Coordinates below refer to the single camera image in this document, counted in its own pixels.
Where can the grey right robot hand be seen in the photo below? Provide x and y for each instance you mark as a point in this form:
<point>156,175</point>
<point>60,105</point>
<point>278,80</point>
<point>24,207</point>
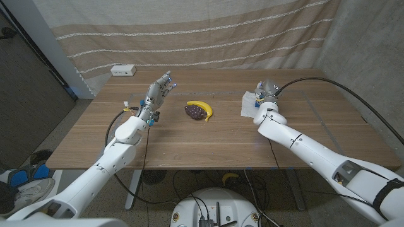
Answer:
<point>268,89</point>

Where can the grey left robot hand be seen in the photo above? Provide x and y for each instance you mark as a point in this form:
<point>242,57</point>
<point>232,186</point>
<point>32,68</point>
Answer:
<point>154,94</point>

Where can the blue block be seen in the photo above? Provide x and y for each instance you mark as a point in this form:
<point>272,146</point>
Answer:
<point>256,104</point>

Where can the white cloth napkin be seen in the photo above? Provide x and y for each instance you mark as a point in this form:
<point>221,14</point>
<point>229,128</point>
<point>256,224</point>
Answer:
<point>247,107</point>

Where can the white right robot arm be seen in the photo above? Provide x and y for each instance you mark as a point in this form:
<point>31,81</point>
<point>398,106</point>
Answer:
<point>315,154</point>

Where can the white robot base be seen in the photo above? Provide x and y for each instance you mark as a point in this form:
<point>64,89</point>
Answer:
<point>221,201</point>

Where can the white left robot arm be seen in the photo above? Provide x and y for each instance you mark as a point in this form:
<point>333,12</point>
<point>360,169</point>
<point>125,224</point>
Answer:
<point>104,167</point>

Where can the purple toy grapes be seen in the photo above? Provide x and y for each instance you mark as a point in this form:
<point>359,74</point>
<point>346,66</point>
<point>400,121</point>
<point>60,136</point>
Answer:
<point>195,112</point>

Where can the yellow banana on floor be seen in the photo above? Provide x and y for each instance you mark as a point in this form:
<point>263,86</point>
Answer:
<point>228,176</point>

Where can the white power strip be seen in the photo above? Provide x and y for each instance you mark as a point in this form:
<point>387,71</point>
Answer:
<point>123,70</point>

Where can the beige striped curtain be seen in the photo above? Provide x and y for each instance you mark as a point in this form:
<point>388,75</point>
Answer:
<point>189,41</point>

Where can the black round floor fan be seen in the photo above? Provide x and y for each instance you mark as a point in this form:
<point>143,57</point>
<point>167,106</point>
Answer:
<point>154,176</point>

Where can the white table leg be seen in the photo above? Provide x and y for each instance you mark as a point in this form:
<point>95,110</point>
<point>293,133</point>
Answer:
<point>296,189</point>
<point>132,189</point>

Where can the white robot torso edge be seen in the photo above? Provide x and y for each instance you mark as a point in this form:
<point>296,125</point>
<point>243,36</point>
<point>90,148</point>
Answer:
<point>63,223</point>

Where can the grey sneaker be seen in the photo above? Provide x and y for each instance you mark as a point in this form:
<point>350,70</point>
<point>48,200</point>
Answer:
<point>31,194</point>

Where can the blue and black shoe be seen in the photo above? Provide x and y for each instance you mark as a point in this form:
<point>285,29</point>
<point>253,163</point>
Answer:
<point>19,178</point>

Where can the white door frame post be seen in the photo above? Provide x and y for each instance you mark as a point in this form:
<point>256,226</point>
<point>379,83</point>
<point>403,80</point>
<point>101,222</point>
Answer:
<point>47,41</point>

